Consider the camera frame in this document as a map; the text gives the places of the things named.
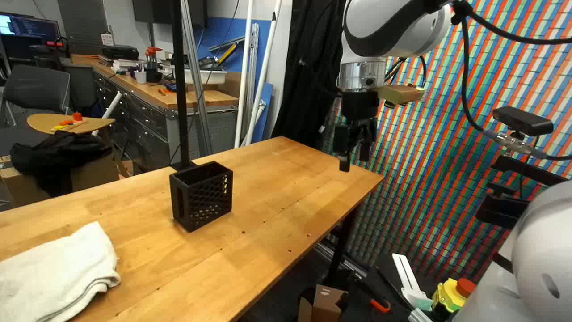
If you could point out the black vertical pole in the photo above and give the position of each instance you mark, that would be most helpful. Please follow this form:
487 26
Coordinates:
181 91

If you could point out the wooden workbench with drawers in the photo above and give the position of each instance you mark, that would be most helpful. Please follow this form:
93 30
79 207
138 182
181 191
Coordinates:
149 119

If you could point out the blue board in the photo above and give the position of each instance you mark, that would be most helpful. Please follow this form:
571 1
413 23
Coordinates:
206 33

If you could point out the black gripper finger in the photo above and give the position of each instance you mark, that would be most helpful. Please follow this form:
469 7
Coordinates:
345 150
367 141

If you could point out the brown cardboard box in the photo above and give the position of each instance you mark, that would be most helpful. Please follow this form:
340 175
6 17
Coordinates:
324 305

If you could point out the round wooden stool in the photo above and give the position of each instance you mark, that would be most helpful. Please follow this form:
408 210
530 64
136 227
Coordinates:
47 125

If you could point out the black curtain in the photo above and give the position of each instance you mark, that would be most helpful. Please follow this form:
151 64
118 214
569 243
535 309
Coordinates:
310 73

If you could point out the white towel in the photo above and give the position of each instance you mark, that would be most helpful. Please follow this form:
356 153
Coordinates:
54 275

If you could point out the silver metal pole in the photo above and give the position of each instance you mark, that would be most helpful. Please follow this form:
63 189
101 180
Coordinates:
199 96

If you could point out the black case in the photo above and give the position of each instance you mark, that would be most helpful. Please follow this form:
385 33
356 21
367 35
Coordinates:
118 53

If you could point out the white tray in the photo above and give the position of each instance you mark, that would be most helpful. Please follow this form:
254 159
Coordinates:
208 76

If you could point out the black spray bottle red trigger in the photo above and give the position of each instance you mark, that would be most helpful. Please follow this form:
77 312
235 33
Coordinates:
152 69

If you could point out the black camera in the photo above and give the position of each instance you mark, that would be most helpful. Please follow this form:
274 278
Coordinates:
522 121

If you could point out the yellow red emergency stop button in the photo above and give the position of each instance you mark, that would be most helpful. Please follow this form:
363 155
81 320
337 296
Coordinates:
451 296

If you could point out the orange objects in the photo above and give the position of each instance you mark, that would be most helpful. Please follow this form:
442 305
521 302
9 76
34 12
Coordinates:
74 117

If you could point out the black perforated basket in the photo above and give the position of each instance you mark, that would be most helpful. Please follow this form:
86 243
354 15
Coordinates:
206 198

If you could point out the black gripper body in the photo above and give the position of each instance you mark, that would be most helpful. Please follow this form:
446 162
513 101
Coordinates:
360 109

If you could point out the dark office chair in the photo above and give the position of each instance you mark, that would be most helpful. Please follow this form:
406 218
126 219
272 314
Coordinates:
36 91

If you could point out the black camera stand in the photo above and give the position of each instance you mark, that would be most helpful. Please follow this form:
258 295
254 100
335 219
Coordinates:
506 207

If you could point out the black bag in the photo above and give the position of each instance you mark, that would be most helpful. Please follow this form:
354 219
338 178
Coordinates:
54 162

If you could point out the colourful striped backdrop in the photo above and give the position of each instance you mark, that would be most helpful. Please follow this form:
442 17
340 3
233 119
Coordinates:
440 180

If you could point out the white plastic rail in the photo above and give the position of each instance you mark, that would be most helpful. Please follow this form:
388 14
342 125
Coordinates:
412 284

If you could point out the lit computer monitor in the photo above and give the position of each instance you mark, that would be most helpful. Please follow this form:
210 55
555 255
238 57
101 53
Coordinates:
27 28

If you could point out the black metal table frame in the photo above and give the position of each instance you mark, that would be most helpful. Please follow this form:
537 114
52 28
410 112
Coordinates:
342 252

